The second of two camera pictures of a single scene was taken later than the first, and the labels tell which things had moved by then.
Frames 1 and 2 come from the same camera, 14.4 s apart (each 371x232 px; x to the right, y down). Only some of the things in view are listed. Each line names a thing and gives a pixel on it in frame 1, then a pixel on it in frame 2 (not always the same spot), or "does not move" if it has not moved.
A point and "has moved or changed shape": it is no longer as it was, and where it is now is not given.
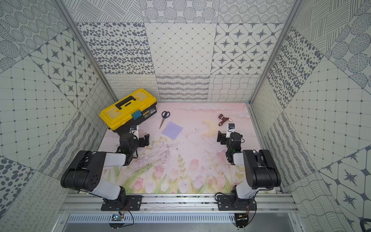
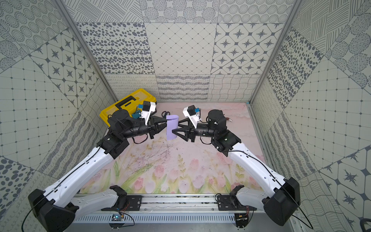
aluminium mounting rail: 158,203 does not move
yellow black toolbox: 129,111 does not move
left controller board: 116,217 does not move
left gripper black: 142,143 → 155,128
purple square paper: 172,130 has moved or changed shape
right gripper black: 222,136 → 188,134
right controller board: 241,219 does not move
